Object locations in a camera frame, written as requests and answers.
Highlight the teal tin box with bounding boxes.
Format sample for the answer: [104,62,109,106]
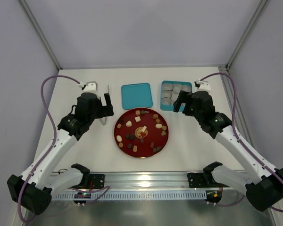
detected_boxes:
[160,81,192,111]

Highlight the white round chocolate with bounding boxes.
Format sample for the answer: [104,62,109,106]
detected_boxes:
[116,135,122,142]

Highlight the slotted cable duct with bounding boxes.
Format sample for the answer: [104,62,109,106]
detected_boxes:
[52,189,207,201]

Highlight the white square chocolate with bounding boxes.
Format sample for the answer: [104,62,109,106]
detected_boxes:
[135,116,141,122]

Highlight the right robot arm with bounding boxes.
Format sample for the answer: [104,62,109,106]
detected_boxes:
[174,91,283,211]

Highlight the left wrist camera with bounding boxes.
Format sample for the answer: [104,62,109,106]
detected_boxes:
[78,81,98,95]

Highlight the white shell chocolate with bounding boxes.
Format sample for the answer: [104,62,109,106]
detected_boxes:
[126,121,132,127]

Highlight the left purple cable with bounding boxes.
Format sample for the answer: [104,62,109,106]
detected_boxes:
[17,75,111,224]

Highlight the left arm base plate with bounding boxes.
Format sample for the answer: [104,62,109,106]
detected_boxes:
[87,174,105,190]

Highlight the red round plate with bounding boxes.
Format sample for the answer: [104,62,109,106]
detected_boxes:
[114,108,169,159]

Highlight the teal tin lid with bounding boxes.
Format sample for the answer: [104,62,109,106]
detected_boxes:
[121,83,153,110]

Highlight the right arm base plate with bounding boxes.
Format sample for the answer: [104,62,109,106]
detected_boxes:
[187,172,208,188]

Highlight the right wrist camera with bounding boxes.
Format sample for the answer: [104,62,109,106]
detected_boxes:
[194,80,211,93]

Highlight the white oval swirl chocolate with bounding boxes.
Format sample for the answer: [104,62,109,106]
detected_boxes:
[155,123,162,129]

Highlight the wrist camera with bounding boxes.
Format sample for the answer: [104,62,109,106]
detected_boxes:
[194,80,211,93]
[78,81,98,95]

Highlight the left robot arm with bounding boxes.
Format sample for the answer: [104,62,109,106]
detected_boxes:
[7,93,114,215]

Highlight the metal serving tongs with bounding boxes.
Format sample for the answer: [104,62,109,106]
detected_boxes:
[100,84,110,126]

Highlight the aluminium rail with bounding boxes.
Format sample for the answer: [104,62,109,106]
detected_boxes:
[75,171,227,190]

